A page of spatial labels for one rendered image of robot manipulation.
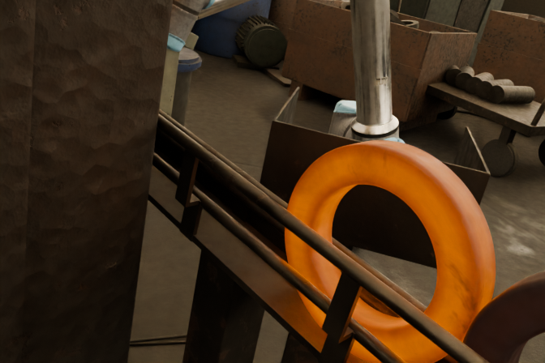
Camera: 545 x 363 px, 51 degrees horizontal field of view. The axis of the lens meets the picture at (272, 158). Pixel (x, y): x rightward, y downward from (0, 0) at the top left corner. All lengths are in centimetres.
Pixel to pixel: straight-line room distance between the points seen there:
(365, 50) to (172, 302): 88
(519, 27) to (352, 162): 422
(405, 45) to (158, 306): 219
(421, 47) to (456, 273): 282
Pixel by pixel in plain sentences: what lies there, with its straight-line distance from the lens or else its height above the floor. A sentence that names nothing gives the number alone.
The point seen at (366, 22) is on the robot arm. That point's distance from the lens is 167.
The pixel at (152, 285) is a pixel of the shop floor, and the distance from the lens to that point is 160.
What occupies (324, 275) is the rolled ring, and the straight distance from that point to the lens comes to 51.
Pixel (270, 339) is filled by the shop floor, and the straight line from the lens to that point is 149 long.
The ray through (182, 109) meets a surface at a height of 21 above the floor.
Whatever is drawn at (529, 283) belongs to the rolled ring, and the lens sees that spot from 41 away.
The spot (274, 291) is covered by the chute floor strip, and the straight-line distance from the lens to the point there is 55.
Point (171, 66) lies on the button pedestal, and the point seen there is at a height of 46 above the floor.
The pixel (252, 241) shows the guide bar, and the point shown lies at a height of 66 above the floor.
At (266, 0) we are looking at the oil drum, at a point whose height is 47.
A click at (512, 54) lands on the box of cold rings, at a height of 47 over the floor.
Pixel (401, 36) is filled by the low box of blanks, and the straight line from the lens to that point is 327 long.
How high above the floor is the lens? 92
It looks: 21 degrees down
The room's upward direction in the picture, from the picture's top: 12 degrees clockwise
